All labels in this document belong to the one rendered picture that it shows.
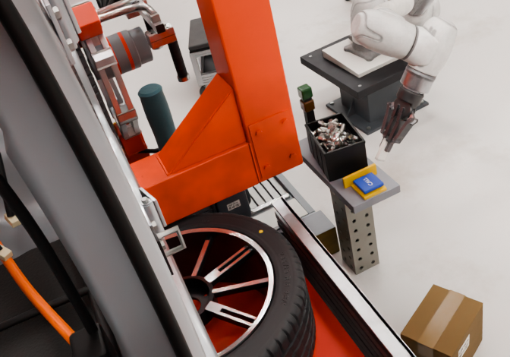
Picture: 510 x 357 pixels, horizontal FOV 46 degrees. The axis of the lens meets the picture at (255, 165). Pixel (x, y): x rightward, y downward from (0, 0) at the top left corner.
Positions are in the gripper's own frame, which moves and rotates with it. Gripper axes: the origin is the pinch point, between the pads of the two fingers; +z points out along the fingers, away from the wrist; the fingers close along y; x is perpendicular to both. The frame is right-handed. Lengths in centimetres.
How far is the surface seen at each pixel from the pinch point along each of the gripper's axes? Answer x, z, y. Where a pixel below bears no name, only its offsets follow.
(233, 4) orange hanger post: 56, -26, 16
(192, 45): -5, 26, 174
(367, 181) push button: 0.5, 11.3, -0.1
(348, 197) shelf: 4.6, 17.8, 0.2
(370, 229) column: -19.4, 33.7, 8.9
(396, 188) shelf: -7.6, 10.2, -4.5
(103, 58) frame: 76, 5, 49
